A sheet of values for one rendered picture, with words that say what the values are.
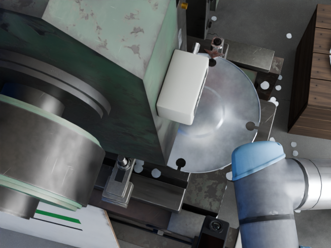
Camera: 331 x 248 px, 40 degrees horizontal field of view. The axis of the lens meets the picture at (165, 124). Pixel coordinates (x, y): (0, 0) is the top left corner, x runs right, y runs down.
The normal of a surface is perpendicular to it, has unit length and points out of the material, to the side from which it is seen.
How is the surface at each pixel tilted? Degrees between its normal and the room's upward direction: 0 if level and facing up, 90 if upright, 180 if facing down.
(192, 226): 0
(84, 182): 79
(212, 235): 33
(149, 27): 45
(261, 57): 0
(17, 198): 54
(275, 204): 13
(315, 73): 0
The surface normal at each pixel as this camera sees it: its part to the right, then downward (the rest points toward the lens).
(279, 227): 0.18, -0.30
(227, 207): -0.06, -0.29
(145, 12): 0.63, -0.01
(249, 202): -0.66, -0.16
